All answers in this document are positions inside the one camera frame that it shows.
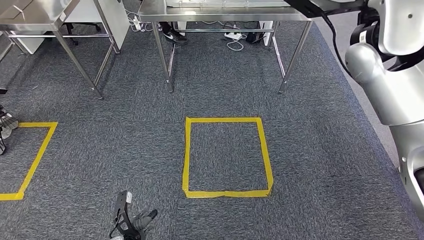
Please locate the white upright box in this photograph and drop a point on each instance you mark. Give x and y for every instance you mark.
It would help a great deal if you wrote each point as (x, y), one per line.
(266, 33)

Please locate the grey white floor equipment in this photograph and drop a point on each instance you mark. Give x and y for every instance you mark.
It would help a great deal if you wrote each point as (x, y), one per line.
(6, 122)

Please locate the black office chair base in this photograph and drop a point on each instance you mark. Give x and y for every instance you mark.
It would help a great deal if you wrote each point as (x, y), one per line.
(79, 28)

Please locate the small steel table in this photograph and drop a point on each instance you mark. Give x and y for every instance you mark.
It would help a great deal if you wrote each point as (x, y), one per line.
(33, 16)

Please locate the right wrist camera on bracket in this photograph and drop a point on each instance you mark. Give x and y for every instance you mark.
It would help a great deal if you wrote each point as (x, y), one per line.
(304, 8)

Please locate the white power strip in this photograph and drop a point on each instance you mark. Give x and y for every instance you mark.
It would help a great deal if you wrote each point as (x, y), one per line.
(136, 23)
(233, 35)

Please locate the white cabinet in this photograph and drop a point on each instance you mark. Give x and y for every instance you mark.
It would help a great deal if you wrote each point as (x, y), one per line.
(112, 16)

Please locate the black power adapter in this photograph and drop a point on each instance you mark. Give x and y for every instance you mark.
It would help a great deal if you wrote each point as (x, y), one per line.
(255, 37)

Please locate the person's black shoe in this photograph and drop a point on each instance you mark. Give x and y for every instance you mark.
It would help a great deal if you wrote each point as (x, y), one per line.
(174, 37)

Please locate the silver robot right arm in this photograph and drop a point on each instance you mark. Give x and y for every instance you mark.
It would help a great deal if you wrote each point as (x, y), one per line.
(391, 92)

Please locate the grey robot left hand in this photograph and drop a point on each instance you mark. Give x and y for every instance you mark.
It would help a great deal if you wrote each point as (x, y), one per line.
(142, 220)

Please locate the stainless steel workbench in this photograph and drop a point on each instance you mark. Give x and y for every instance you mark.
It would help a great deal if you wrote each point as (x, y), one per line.
(215, 13)

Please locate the white low box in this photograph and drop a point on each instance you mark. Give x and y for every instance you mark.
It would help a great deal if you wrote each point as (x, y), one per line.
(28, 43)

